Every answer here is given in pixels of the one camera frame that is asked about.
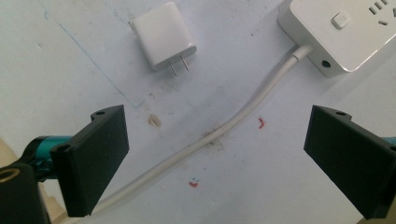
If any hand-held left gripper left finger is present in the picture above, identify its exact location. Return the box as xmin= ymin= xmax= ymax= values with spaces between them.
xmin=21 ymin=105 xmax=130 ymax=218

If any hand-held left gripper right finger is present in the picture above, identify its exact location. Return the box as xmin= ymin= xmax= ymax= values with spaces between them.
xmin=303 ymin=105 xmax=396 ymax=220

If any white power strip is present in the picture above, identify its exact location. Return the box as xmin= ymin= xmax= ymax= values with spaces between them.
xmin=277 ymin=0 xmax=396 ymax=78

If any white charger plug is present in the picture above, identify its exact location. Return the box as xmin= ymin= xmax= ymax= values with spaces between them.
xmin=131 ymin=1 xmax=198 ymax=77

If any white power strip cable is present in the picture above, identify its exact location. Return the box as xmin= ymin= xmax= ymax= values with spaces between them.
xmin=64 ymin=44 xmax=314 ymax=224

